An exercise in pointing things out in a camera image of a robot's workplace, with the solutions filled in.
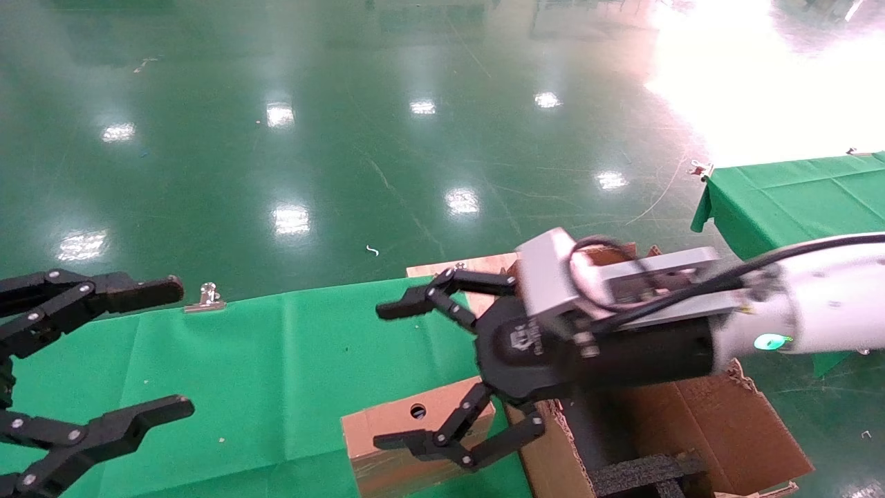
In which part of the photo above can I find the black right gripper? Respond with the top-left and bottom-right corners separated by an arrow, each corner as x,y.
373,297 -> 720,472

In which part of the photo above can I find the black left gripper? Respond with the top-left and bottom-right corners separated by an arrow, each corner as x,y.
0,268 -> 195,498

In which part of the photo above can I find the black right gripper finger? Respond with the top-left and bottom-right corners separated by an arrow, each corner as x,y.
375,266 -> 519,330

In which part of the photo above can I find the small brown cardboard box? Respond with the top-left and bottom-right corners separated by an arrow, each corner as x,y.
340,377 -> 496,498

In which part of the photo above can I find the large open brown carton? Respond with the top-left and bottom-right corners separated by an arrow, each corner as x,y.
505,242 -> 815,498

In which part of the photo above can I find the large green tablecloth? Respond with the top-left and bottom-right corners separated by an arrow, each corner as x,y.
0,277 -> 533,498

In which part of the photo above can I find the black foam bar insert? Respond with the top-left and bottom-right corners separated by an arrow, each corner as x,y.
589,453 -> 706,498

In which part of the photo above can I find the green tablecloth with draped corner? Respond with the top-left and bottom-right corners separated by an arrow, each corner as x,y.
691,151 -> 885,378

